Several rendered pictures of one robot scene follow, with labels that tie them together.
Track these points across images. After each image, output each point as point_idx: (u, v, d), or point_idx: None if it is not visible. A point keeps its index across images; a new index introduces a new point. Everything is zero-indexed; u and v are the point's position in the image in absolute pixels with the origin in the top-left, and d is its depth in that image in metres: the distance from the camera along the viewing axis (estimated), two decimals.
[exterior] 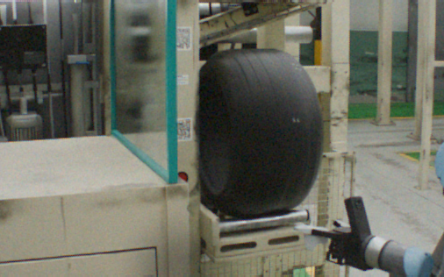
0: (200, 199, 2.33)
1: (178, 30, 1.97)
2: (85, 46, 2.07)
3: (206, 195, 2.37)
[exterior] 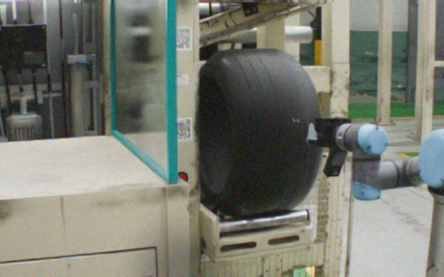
0: (200, 199, 2.33)
1: (178, 30, 1.97)
2: (85, 46, 2.07)
3: (206, 195, 2.37)
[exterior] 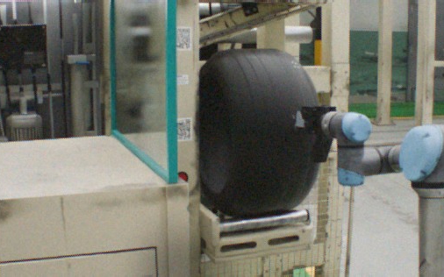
0: (201, 202, 2.33)
1: (178, 30, 1.97)
2: (85, 46, 2.07)
3: None
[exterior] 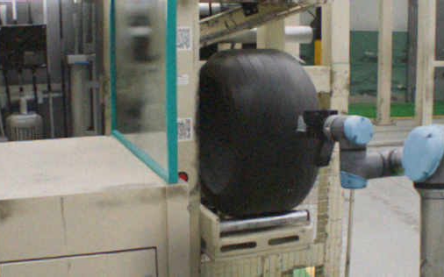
0: None
1: (178, 30, 1.97)
2: (85, 46, 2.07)
3: (210, 202, 2.34)
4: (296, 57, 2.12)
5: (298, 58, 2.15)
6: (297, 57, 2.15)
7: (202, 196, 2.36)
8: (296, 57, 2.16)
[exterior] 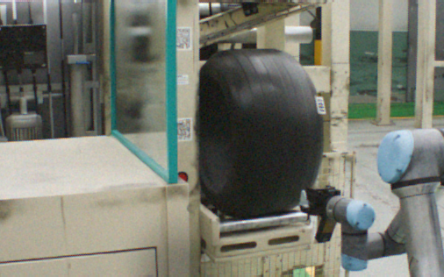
0: None
1: (178, 30, 1.97)
2: (85, 46, 2.07)
3: None
4: (318, 110, 2.00)
5: (322, 105, 2.02)
6: (321, 103, 2.02)
7: (205, 202, 2.33)
8: (320, 102, 2.02)
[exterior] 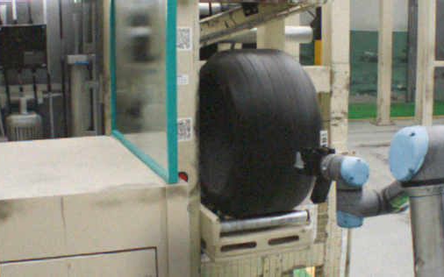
0: None
1: (178, 30, 1.97)
2: (85, 46, 2.07)
3: None
4: (320, 146, 2.00)
5: (325, 139, 2.02)
6: (325, 138, 2.02)
7: None
8: (325, 136, 2.01)
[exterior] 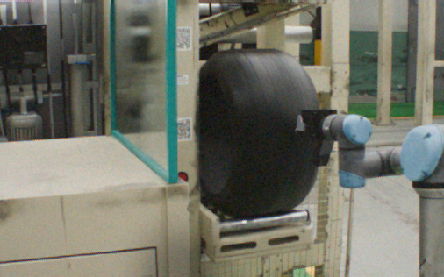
0: None
1: (178, 30, 1.97)
2: (85, 46, 2.07)
3: None
4: None
5: None
6: None
7: None
8: None
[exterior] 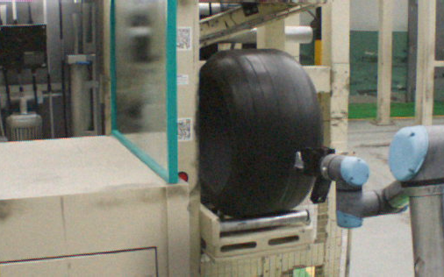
0: (199, 197, 2.34)
1: (178, 30, 1.97)
2: (85, 46, 2.07)
3: None
4: (315, 178, 2.05)
5: None
6: None
7: None
8: None
